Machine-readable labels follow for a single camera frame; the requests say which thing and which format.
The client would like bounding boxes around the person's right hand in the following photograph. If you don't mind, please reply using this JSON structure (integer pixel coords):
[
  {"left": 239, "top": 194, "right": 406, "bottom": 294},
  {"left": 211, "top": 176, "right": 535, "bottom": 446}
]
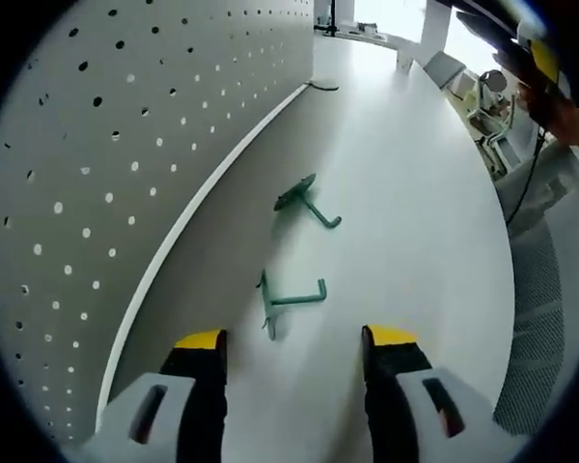
[{"left": 517, "top": 79, "right": 579, "bottom": 149}]

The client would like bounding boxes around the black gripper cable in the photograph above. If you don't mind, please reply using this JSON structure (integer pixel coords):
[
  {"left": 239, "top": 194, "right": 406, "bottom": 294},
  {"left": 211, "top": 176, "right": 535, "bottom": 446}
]
[{"left": 506, "top": 127, "right": 549, "bottom": 226}]

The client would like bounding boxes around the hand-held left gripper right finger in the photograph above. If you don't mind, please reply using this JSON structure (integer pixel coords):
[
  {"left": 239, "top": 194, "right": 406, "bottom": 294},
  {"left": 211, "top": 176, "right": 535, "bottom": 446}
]
[{"left": 360, "top": 324, "right": 520, "bottom": 463}]

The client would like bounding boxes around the green hook assembly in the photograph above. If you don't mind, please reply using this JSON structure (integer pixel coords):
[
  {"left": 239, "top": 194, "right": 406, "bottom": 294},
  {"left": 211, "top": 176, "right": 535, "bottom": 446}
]
[
  {"left": 273, "top": 172, "right": 343, "bottom": 229},
  {"left": 255, "top": 269, "right": 329, "bottom": 341}
]

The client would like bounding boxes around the grey mesh office chair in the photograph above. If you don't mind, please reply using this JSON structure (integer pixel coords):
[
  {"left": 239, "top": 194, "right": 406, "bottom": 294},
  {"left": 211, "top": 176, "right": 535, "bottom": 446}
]
[{"left": 491, "top": 139, "right": 579, "bottom": 438}]

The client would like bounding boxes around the white perforated mounting plate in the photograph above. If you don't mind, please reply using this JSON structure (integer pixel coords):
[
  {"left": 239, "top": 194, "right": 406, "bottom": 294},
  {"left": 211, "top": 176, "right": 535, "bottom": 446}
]
[{"left": 0, "top": 0, "right": 342, "bottom": 445}]

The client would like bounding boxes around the black tripod stand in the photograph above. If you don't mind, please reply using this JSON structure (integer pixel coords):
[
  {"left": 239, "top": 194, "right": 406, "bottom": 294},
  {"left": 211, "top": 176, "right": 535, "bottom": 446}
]
[{"left": 325, "top": 0, "right": 342, "bottom": 36}]

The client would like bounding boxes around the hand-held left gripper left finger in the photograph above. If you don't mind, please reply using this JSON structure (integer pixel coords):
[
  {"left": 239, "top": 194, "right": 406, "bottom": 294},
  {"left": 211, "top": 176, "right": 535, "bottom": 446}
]
[{"left": 79, "top": 329, "right": 229, "bottom": 463}]

